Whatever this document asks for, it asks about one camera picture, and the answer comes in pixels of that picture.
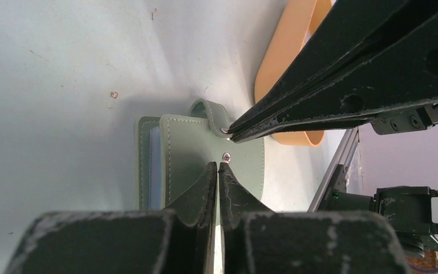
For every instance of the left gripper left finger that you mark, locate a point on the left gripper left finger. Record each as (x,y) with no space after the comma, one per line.
(176,239)

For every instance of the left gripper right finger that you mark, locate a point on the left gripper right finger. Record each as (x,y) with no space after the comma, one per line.
(259,240)

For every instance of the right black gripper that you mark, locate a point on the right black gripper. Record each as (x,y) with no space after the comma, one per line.
(415,115)

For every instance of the aluminium frame rail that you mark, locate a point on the aluminium frame rail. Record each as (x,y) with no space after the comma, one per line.
(343,174)

